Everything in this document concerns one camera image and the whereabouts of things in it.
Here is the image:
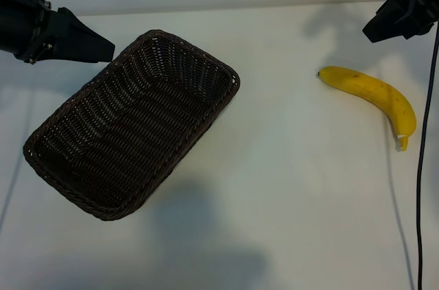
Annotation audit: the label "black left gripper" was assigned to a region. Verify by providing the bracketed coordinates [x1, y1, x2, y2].
[0, 0, 115, 64]

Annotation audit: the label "dark brown wicker basket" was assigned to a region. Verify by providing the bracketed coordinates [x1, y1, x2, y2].
[22, 29, 241, 222]

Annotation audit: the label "thin black cable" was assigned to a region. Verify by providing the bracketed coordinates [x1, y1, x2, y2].
[415, 21, 439, 290]

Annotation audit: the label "yellow banana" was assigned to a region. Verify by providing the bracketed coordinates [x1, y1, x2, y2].
[317, 65, 418, 153]

